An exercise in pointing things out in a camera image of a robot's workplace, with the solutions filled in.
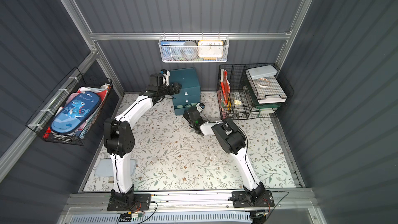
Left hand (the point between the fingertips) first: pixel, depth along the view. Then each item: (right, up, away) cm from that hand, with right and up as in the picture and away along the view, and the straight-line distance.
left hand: (179, 86), depth 94 cm
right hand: (+4, -14, +9) cm, 17 cm away
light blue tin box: (-40, -46, -10) cm, 62 cm away
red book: (+32, +4, +25) cm, 41 cm away
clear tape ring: (+54, +3, +5) cm, 54 cm away
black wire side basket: (-50, -1, -18) cm, 53 cm away
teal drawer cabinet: (+6, -5, +2) cm, 8 cm away
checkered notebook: (+57, 0, +2) cm, 57 cm away
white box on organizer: (+54, +10, +7) cm, 55 cm away
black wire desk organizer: (+49, -2, +14) cm, 51 cm away
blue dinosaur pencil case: (-40, -15, -29) cm, 52 cm away
